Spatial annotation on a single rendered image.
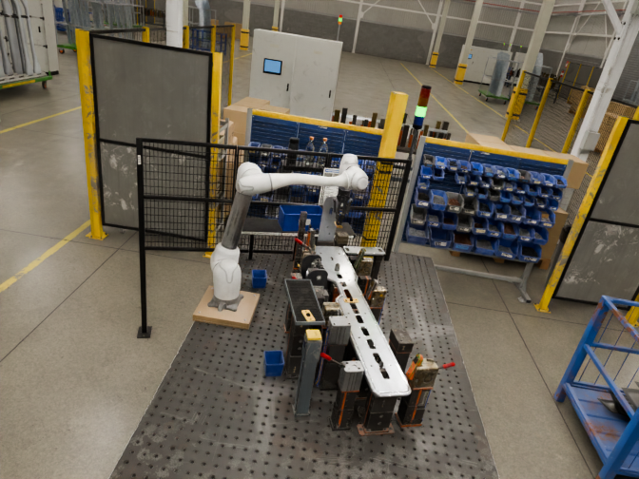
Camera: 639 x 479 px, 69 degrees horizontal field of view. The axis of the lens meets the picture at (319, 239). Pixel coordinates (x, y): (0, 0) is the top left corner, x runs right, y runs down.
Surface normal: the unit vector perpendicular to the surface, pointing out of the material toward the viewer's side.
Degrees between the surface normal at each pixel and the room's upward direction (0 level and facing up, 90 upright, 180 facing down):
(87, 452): 0
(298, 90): 90
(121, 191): 90
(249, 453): 0
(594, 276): 89
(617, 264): 90
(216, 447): 0
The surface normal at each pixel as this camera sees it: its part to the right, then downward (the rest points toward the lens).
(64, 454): 0.14, -0.89
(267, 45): -0.07, 0.43
